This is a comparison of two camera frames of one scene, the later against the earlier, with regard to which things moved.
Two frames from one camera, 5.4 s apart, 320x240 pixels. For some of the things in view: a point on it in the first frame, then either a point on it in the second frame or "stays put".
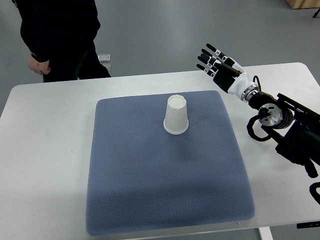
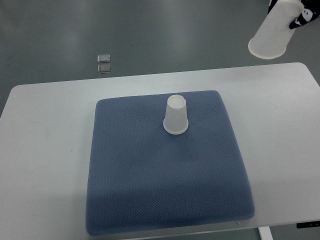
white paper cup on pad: x=176 y=121 stays put
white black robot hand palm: x=232 y=84 → x=311 y=11
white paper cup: x=270 y=143 → x=271 y=39
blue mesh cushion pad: x=140 y=178 stays put
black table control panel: x=308 y=224 stays put
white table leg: x=265 y=233 stays put
